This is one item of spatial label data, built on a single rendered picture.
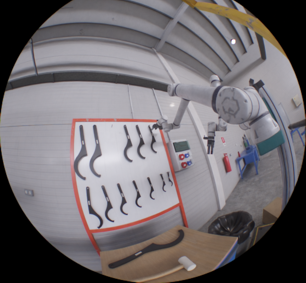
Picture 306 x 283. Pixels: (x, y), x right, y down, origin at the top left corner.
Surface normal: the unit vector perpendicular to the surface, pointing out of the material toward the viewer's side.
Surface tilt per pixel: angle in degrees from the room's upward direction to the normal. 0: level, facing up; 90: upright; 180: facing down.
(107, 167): 90
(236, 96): 92
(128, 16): 173
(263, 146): 90
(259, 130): 68
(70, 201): 90
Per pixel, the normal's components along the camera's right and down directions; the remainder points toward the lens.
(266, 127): -0.84, -0.36
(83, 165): 0.45, -0.44
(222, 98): -0.95, 0.12
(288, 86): -0.86, 0.02
